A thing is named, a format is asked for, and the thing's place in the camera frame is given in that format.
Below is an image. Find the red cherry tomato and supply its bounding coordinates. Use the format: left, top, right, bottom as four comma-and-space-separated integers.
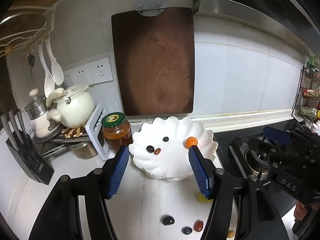
154, 148, 161, 155
193, 220, 204, 232

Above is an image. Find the green apple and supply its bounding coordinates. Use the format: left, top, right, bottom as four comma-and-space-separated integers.
197, 193, 212, 203

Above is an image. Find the dark purple plum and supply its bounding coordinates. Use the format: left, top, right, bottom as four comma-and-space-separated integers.
161, 215, 175, 226

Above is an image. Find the orange tangerine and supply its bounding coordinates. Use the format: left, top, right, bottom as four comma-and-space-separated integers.
185, 137, 198, 148

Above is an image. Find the right hand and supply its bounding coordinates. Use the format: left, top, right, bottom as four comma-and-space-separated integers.
294, 200, 308, 220

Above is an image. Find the black gas stove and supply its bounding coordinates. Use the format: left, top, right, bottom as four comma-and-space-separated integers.
214, 120, 310, 216

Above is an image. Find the steel pot under rack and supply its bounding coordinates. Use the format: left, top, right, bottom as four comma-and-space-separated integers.
65, 141, 98, 159

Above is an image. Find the black knife block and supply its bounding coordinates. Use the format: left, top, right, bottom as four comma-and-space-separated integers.
1, 109, 54, 185

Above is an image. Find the glass jar of sauce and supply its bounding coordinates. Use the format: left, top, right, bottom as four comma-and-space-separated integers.
101, 112, 133, 153

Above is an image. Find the small steel steamer pot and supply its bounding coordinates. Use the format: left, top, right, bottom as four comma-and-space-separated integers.
24, 88, 61, 138

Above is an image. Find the cream ceramic pot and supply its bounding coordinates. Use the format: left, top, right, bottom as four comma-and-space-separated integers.
46, 84, 95, 128

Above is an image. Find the white scalloped ceramic bowl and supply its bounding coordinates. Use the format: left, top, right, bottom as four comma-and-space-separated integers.
129, 116, 218, 180

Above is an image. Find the white rice spoon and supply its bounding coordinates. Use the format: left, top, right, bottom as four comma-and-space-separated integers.
45, 38, 64, 86
38, 45, 55, 97

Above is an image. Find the brown wooden cutting board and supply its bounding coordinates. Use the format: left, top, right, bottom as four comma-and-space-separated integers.
111, 7, 195, 116

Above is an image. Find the steel range hood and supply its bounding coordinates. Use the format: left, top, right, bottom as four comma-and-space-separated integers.
193, 0, 316, 57

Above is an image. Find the black wire spice rack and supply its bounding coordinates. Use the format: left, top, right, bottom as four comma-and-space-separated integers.
292, 57, 319, 134

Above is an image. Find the white rack frame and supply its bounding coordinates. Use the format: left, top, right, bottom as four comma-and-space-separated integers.
85, 103, 110, 161

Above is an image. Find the white wall socket strip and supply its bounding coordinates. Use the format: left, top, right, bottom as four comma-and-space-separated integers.
63, 57, 113, 87

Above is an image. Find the white wire wall shelf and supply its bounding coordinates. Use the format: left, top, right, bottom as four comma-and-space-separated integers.
1, 0, 58, 57

